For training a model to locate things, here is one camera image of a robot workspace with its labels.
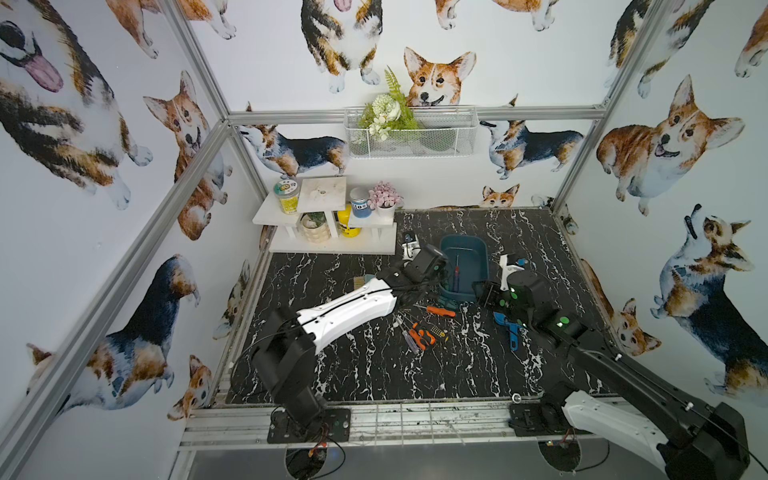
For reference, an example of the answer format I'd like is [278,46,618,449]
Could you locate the black yellow handled screwdriver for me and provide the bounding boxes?
[421,322,449,341]

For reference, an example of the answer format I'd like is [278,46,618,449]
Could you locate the clear handled screwdriver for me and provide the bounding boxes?
[393,319,421,355]

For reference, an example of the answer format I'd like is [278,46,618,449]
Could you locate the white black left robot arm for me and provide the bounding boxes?
[245,245,448,432]

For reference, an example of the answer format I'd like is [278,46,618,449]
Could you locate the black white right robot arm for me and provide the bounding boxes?
[473,268,751,479]

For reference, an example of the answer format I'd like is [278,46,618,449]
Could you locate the dark teal storage box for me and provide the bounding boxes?
[439,235,489,302]

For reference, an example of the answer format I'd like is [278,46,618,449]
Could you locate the blue plastic dustpan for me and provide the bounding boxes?
[493,312,520,352]

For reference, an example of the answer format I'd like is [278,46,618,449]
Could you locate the light blue hand brush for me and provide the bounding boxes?
[353,274,375,290]

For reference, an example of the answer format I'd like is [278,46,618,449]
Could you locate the blue cylindrical can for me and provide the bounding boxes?
[350,187,372,218]

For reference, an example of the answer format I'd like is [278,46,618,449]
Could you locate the white pot pink flowers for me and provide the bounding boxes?
[369,181,403,220]

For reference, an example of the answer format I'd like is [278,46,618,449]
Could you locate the yellow capsule container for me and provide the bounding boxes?
[336,203,361,238]

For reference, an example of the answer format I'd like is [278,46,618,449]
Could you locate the white tiered wooden shelf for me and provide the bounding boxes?
[253,176,397,255]

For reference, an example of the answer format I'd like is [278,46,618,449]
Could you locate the artificial green white flowers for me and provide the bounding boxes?
[349,65,457,154]

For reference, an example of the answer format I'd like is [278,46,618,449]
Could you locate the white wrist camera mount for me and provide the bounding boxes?
[499,254,529,292]

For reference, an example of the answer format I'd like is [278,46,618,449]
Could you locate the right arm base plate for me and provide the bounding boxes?
[508,402,573,437]

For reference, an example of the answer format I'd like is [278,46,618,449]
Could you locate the aluminium front rail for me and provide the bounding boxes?
[176,398,637,451]

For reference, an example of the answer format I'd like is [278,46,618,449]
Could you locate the white wire wall basket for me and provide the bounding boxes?
[343,106,479,159]

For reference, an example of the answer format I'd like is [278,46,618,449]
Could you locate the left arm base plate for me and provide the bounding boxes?
[267,408,352,444]

